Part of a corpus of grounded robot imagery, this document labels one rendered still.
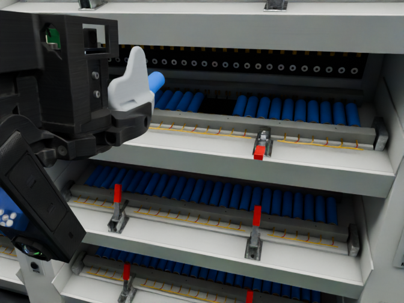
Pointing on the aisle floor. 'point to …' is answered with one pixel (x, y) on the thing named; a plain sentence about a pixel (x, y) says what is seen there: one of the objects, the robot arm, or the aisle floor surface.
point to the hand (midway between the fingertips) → (133, 101)
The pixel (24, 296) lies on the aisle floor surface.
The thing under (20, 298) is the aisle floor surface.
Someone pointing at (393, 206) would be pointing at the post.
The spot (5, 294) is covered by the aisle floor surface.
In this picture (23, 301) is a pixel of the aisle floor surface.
